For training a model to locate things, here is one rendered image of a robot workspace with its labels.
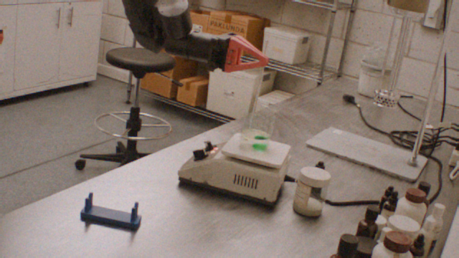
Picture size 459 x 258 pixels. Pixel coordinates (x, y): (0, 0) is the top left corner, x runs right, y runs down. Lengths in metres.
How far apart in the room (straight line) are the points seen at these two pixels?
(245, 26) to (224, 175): 2.37
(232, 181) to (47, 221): 0.36
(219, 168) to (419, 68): 2.53
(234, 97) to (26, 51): 1.44
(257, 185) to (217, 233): 0.15
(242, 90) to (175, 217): 2.52
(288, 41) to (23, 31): 1.73
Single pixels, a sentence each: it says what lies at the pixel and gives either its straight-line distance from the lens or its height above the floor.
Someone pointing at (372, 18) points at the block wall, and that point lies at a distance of 3.46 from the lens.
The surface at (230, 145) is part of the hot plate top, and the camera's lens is 1.03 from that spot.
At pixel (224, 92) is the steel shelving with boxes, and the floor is 0.29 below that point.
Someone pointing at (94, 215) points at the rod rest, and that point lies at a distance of 0.89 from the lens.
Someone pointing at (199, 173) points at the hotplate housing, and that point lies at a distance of 1.03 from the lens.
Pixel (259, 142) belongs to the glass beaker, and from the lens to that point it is 1.01.
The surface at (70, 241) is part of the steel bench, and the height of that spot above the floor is 0.75.
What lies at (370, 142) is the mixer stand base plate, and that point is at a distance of 1.49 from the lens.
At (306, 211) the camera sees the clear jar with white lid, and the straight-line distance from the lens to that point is 1.01.
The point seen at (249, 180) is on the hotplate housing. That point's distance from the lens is 1.01.
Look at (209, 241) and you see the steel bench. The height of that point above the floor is 0.75.
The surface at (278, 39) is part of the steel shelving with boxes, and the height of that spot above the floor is 0.70.
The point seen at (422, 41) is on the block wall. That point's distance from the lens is 3.40.
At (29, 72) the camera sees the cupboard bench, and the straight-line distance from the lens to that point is 3.76.
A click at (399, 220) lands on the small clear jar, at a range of 0.95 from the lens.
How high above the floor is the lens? 1.21
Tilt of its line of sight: 19 degrees down
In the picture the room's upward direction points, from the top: 9 degrees clockwise
